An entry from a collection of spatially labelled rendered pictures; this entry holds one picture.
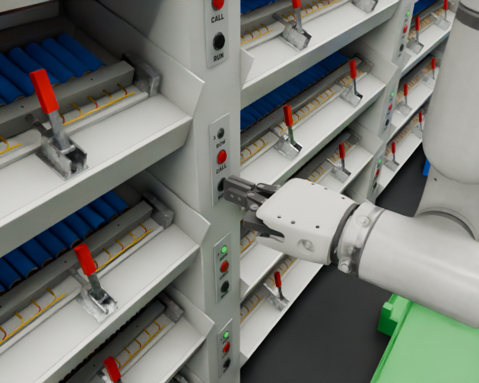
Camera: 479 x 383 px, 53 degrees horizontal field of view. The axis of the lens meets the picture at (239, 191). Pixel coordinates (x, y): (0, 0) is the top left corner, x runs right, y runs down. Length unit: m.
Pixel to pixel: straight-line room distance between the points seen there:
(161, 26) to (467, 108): 0.31
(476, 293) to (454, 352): 0.64
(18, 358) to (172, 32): 0.37
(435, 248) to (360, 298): 0.78
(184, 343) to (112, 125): 0.40
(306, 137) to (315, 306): 0.49
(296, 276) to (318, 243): 0.62
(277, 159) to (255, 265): 0.20
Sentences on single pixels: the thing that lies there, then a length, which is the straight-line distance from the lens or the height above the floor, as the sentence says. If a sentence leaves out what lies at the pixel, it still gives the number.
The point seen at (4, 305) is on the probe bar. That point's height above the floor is 0.53.
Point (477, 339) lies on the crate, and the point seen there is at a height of 0.08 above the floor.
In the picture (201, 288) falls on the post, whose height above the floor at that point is 0.39.
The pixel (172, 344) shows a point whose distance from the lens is 0.78.
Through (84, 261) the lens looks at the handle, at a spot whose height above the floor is 0.56.
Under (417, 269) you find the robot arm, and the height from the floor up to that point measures 0.58.
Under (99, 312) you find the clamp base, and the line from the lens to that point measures 0.58.
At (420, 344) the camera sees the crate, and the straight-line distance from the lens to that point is 1.15.
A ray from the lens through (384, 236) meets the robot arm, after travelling 0.53.
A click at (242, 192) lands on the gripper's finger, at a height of 0.56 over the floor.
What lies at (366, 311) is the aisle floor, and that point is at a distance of 1.26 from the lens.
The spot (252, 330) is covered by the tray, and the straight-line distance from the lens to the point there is 1.04.
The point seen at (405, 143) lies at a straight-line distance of 1.76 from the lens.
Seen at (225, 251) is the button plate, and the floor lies 0.43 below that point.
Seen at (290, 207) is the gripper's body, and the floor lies 0.58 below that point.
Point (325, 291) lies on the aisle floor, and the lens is 1.28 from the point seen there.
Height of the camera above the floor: 0.91
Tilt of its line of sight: 35 degrees down
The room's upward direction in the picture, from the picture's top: straight up
